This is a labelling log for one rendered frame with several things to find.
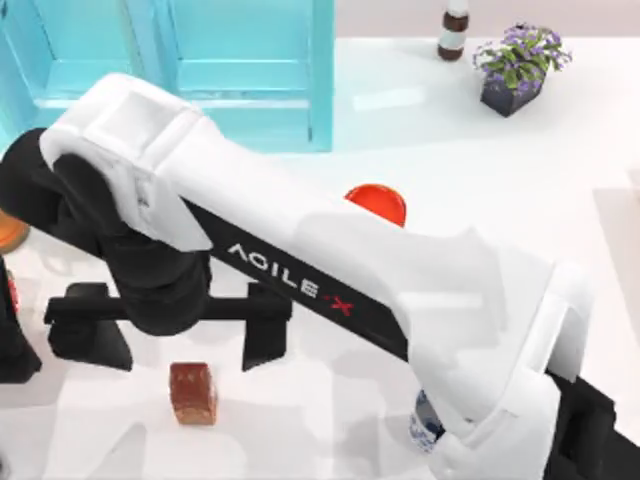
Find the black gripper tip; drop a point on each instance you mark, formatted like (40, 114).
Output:
(15, 340)

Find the brown bread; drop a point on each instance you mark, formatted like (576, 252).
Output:
(192, 395)

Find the orange round thing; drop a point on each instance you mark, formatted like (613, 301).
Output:
(10, 232)

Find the blue and white cup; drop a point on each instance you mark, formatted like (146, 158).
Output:
(425, 425)

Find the red cup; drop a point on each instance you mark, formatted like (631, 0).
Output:
(377, 200)

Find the light blue rack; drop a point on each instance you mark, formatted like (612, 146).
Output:
(200, 60)

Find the brown bottle white label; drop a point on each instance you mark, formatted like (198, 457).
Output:
(454, 35)

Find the purple flower plant pot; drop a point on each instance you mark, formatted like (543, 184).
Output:
(520, 65)

